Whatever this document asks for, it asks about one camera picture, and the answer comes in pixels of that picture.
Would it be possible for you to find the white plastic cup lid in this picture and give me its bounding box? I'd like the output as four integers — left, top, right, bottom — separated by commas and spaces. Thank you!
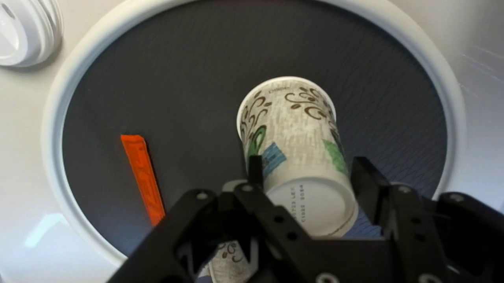
0, 0, 63, 69

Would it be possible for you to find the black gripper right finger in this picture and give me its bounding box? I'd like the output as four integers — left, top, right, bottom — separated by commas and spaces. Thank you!
349, 155, 504, 283

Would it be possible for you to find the orange flat stick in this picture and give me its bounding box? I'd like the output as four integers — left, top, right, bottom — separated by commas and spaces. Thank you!
118, 133, 168, 228

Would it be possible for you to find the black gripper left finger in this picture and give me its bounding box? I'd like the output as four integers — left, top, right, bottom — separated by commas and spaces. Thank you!
107, 154, 316, 283

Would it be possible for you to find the round dark tray white rim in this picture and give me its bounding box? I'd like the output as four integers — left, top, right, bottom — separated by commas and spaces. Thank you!
41, 0, 467, 264

